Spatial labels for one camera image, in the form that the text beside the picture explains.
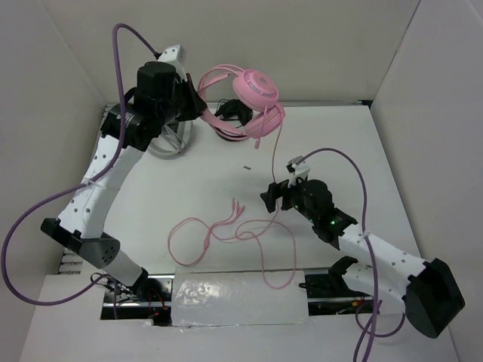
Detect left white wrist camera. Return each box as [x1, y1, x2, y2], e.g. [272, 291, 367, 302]
[157, 44, 186, 66]

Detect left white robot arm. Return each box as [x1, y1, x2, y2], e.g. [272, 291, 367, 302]
[41, 61, 207, 301]

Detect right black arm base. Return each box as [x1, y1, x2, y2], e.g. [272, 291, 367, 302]
[299, 256, 365, 299]

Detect black wired headphones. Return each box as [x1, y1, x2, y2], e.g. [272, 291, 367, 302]
[214, 99, 253, 142]

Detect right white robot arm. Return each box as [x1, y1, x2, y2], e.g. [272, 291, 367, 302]
[260, 179, 466, 339]

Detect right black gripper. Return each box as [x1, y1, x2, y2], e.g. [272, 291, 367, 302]
[260, 173, 318, 223]

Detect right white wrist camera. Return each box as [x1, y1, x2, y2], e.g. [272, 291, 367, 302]
[286, 156, 310, 188]

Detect pink wired headphones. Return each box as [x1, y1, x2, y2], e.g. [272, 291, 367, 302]
[167, 64, 297, 290]

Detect grey white headphones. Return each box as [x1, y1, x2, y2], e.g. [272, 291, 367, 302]
[148, 121, 192, 160]

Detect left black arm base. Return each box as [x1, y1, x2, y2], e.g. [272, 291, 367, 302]
[97, 275, 174, 327]

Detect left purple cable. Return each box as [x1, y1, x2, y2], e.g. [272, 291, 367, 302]
[0, 23, 162, 305]

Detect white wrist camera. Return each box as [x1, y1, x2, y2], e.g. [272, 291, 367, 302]
[286, 156, 310, 188]
[157, 44, 186, 66]

